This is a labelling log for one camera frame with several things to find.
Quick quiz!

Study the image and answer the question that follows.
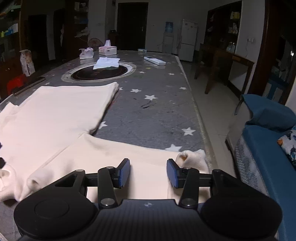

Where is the cream sweatshirt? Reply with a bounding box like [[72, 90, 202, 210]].
[[1, 82, 209, 201]]

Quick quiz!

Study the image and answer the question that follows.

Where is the blue sofa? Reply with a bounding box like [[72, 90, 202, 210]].
[[228, 94, 295, 240]]

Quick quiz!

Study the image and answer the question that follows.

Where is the black induction cooktop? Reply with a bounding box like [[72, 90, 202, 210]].
[[61, 61, 137, 83]]

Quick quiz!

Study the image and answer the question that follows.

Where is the white cloth on cooktop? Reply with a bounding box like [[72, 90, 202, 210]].
[[93, 57, 120, 70]]

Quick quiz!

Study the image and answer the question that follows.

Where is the dark wooden side table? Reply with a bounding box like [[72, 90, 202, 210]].
[[194, 44, 254, 97]]

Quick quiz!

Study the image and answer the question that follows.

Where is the white remote control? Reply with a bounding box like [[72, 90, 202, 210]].
[[144, 56, 166, 66]]

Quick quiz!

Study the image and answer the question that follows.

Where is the dark flat phone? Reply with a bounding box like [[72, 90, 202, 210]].
[[12, 76, 46, 96]]

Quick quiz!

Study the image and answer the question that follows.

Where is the small pink tissue pack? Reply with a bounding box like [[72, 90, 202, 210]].
[[79, 47, 94, 60]]

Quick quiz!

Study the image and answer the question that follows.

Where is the pink tissue box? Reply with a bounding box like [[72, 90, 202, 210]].
[[99, 40, 117, 56]]

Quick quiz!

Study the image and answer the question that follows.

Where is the red plastic stool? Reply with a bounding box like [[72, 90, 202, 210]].
[[6, 74, 27, 94]]

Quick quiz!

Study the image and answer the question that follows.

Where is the water dispenser with blue bottle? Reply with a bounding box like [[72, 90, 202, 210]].
[[162, 22, 174, 54]]

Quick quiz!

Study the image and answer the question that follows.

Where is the printed paper bag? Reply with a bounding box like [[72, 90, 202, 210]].
[[20, 50, 35, 77]]

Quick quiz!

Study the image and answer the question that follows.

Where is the white refrigerator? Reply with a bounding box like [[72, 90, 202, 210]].
[[177, 19, 198, 62]]

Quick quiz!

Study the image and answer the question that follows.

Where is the dark door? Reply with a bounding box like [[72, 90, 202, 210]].
[[116, 2, 149, 51]]

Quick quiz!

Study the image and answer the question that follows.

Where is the wooden shelf cabinet left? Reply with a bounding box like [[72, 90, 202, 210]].
[[0, 0, 26, 77]]

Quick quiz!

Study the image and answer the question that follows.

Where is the dark wall shelf right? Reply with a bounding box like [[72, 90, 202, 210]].
[[204, 1, 242, 53]]

